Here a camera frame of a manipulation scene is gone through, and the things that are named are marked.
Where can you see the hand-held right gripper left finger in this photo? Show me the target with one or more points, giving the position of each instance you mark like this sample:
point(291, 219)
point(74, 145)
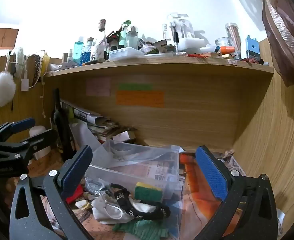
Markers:
point(75, 172)

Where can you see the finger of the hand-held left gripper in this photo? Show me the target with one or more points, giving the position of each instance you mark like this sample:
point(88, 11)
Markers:
point(43, 136)
point(23, 125)

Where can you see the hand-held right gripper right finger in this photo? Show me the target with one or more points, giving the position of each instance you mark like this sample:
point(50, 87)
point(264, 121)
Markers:
point(212, 172)

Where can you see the white cloth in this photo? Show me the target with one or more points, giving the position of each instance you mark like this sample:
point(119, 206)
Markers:
point(104, 206)

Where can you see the clear plastic bin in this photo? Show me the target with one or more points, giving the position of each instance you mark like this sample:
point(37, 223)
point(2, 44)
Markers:
point(127, 172)

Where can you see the black patterned sock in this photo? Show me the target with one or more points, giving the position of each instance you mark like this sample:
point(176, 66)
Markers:
point(127, 202)

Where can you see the yellow green sponge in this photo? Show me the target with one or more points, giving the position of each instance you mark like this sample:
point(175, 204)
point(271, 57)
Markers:
point(147, 192)

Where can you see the green knitted cloth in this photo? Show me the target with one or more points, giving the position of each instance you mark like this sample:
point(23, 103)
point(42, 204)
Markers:
point(142, 228)

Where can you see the white cylindrical jar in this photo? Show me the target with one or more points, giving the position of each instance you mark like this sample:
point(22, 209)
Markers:
point(38, 130)

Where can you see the dark wine bottle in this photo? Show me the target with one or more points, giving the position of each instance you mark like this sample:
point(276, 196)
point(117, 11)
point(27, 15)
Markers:
point(60, 127)

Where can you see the red plastic piece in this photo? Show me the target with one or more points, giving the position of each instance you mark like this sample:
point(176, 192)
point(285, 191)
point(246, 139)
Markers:
point(74, 195)

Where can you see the crumpled clear wrapper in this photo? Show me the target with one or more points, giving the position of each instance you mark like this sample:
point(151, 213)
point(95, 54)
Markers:
point(97, 187)

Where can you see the orange printed paper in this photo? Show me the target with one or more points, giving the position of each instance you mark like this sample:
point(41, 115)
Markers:
point(202, 200)

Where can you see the crumpled yellow wrapper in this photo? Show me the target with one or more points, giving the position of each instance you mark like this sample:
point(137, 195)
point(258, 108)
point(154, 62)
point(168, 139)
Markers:
point(83, 203)

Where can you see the white hanging tag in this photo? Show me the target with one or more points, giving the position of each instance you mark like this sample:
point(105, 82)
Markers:
point(24, 84)

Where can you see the white fluffy puff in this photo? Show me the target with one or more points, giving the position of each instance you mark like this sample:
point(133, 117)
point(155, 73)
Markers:
point(3, 88)

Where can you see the stack of newspapers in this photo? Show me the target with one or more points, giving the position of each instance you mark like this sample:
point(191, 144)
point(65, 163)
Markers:
point(99, 125)

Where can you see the beaded headband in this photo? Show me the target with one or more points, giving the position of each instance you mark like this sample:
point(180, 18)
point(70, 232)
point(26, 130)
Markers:
point(37, 67)

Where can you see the white fluffy brush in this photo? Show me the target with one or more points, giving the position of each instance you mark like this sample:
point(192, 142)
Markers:
point(18, 60)

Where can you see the yellow hanging pouch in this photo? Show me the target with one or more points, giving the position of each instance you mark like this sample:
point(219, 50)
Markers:
point(46, 62)

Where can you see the pink sticky note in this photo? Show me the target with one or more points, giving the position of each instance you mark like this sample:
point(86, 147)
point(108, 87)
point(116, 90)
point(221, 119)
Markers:
point(98, 86)

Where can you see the white tube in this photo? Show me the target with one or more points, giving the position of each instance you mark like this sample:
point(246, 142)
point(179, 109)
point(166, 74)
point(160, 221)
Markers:
point(69, 65)

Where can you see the crumpled white paper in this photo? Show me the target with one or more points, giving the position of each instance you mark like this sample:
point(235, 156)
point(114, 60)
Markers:
point(280, 217)

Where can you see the small white spray bottle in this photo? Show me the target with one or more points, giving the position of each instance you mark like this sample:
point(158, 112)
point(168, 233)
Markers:
point(69, 55)

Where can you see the brown marker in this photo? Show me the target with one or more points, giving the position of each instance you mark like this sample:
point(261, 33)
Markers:
point(94, 61)

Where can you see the blue liquid bottle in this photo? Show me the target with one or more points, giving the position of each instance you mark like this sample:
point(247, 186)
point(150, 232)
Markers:
point(78, 50)

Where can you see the blue dotted bottle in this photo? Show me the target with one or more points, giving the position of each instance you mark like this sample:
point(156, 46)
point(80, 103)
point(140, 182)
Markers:
point(87, 53)

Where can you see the orange sticky note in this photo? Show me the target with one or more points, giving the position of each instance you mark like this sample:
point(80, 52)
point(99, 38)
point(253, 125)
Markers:
point(140, 99)

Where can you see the green sticky note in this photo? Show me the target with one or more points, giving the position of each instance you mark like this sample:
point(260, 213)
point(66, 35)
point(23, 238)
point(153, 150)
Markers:
point(135, 86)

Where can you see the tall clear corked bottle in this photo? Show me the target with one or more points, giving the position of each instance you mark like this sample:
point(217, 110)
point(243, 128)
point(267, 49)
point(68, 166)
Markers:
point(101, 38)

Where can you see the clear plastic food box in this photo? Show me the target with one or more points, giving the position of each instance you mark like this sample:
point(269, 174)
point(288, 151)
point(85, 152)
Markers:
point(125, 53)

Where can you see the wooden shelf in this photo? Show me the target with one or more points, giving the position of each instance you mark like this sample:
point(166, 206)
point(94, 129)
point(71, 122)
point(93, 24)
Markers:
point(162, 66)

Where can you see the orange tube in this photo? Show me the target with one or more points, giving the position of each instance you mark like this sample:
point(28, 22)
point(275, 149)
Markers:
point(227, 50)

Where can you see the mint green bottle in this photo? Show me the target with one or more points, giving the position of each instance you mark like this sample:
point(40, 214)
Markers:
point(124, 35)

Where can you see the white rectangular box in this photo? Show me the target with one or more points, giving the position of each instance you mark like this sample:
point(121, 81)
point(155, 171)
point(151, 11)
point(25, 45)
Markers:
point(190, 44)

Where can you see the clear glass jar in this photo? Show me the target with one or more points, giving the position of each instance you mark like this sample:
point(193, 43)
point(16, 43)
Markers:
point(224, 42)

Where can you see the blue box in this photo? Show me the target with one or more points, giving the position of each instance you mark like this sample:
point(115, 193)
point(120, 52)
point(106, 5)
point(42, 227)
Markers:
point(252, 48)

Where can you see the frosted clear bottle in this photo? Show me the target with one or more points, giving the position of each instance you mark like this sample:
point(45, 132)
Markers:
point(132, 38)

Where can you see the black pen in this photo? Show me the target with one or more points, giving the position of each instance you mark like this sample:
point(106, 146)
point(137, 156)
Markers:
point(176, 40)

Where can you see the tall clear tube container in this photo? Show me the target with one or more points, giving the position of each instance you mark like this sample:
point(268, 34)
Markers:
point(233, 36)

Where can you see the clear plastic organizer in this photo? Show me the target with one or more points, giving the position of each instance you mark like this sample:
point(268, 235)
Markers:
point(183, 27)

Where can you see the small clear bottle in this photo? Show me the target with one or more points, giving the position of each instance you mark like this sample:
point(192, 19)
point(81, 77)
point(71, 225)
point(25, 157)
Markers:
point(166, 31)

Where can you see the brown curtain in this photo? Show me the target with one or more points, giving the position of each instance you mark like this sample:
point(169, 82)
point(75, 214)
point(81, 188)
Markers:
point(284, 30)

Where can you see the wooden wall cabinet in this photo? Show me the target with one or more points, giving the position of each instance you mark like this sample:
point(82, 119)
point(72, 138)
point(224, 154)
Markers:
point(2, 38)

